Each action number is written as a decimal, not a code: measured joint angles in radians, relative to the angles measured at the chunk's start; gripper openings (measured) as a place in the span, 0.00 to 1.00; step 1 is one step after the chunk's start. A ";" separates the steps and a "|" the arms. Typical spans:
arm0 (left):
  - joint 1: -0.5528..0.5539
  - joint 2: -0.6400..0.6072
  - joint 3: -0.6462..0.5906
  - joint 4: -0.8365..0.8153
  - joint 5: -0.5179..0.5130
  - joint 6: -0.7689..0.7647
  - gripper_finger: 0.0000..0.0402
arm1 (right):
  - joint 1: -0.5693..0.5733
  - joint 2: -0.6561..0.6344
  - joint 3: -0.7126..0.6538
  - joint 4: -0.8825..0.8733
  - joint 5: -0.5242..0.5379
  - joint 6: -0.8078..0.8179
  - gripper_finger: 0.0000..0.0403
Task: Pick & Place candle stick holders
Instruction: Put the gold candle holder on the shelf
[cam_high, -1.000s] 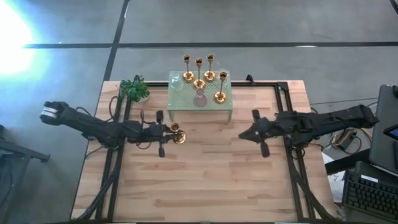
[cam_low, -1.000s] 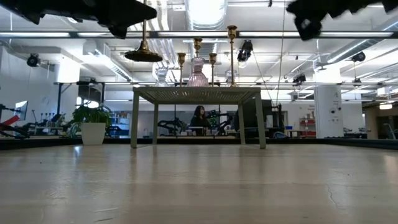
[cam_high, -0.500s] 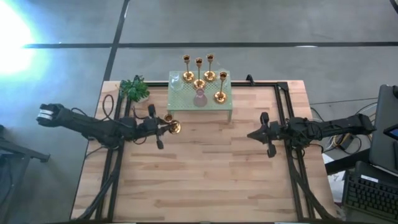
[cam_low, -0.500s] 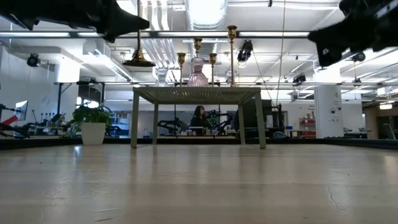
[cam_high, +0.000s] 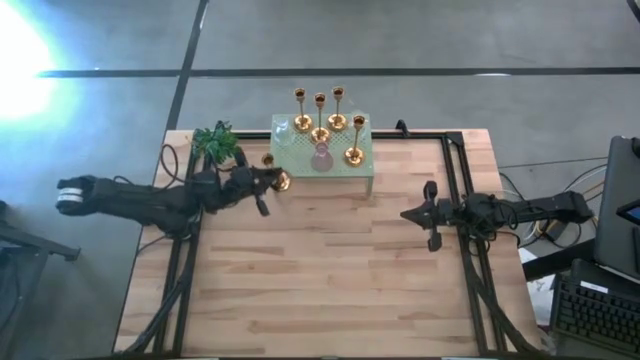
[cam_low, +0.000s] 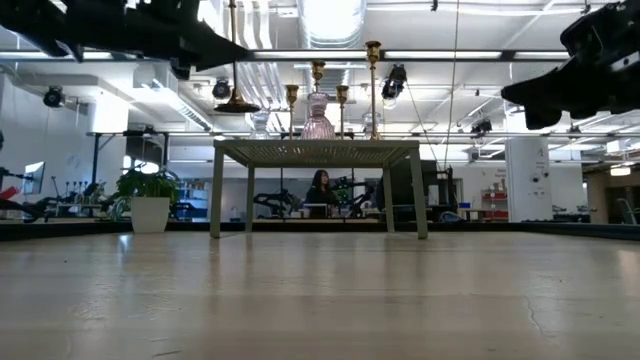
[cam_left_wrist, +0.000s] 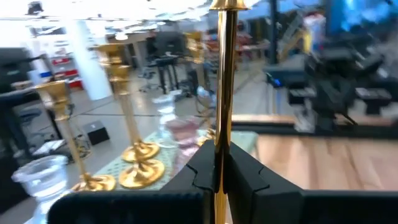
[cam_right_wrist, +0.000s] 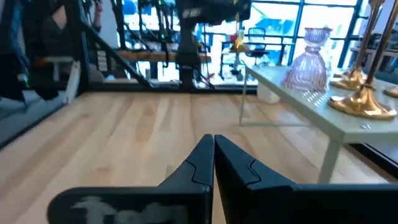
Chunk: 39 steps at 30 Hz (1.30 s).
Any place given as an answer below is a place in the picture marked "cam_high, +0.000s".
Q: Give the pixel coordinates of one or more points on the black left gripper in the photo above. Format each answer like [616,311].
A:
[245,185]

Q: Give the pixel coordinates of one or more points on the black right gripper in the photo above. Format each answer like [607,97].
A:
[447,215]

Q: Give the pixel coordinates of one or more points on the gold metal candlestick holder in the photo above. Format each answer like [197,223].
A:
[354,157]
[302,122]
[282,182]
[320,135]
[337,121]

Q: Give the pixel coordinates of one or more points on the clear ribbed glass candle holder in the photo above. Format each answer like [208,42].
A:
[281,132]

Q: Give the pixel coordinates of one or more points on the pink ribbed glass candle holder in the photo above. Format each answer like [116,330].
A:
[321,160]

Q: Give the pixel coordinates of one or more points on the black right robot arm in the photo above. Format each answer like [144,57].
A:
[540,210]

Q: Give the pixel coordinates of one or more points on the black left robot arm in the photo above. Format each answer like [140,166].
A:
[140,200]

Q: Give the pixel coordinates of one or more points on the pale green perforated metal shelf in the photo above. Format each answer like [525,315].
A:
[300,160]

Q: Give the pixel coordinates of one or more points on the green artificial plant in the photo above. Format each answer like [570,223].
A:
[216,142]

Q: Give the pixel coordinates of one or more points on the black clamp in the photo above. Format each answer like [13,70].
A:
[402,129]

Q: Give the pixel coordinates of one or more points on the dark grey laptop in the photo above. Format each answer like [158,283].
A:
[612,165]

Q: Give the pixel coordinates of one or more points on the black keyboard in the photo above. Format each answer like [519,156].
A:
[595,310]

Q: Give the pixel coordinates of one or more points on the phone with blue screen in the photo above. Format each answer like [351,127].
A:
[631,212]

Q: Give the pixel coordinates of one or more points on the black metal stand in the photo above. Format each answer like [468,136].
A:
[30,240]

